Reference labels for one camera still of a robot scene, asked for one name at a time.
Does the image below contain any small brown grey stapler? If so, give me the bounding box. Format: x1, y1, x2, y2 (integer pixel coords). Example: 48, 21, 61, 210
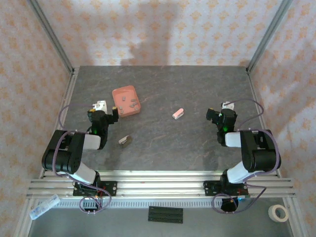
118, 135, 133, 148

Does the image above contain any aluminium side rail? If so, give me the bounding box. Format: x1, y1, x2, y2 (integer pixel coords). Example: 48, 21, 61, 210
38, 67, 80, 179
246, 70, 282, 178

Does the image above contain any lower aluminium frame bar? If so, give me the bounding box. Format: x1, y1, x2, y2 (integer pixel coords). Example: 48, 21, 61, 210
282, 197, 302, 237
13, 198, 40, 237

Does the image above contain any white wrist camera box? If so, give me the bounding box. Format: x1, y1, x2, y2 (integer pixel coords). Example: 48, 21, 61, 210
221, 101, 236, 111
92, 100, 108, 115

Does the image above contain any aluminium table edge rail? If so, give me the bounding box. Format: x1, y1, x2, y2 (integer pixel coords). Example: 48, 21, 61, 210
39, 169, 282, 180

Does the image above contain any wide aluminium base beam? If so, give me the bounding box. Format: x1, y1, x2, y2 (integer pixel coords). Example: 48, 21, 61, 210
26, 179, 297, 199

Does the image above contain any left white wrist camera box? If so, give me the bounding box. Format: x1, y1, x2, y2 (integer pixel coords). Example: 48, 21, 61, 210
92, 100, 108, 115

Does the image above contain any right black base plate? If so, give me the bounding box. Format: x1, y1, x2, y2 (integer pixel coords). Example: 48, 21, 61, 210
203, 180, 249, 198

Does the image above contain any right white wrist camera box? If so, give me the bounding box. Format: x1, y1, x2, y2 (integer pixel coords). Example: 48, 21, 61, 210
221, 101, 236, 111

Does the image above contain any black ribbed block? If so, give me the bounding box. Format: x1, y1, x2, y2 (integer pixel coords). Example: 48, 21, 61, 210
148, 206, 184, 224

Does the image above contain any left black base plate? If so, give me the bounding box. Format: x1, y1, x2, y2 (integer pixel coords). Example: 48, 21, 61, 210
73, 181, 118, 198

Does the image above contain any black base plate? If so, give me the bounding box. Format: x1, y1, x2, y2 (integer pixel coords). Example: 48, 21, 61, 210
73, 181, 118, 198
203, 180, 249, 198

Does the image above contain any white tape roll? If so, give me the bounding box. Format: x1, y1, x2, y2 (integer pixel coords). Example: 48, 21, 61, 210
268, 204, 289, 222

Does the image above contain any grey slotted cable duct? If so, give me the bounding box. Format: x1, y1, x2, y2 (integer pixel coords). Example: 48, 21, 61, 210
55, 199, 239, 209

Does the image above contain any pink plastic tray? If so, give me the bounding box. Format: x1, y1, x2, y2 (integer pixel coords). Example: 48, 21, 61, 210
112, 85, 142, 119

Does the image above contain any aluminium frame post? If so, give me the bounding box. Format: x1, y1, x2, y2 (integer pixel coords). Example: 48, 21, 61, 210
26, 0, 76, 75
246, 0, 295, 75

